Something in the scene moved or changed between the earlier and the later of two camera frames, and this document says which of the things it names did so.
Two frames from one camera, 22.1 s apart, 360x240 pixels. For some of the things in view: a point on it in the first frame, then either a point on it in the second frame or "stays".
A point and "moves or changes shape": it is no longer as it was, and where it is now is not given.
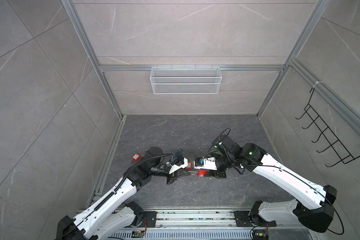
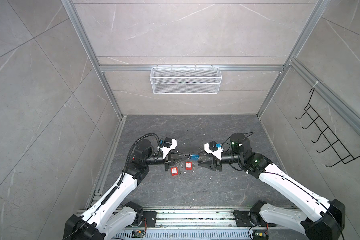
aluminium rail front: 206,223 stays
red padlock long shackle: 189,166 stays
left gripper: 183,173 → 166,162
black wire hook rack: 326,132 stays
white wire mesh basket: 185,80 stays
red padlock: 201,173 moves or changes shape
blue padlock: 180,153 → 194,157
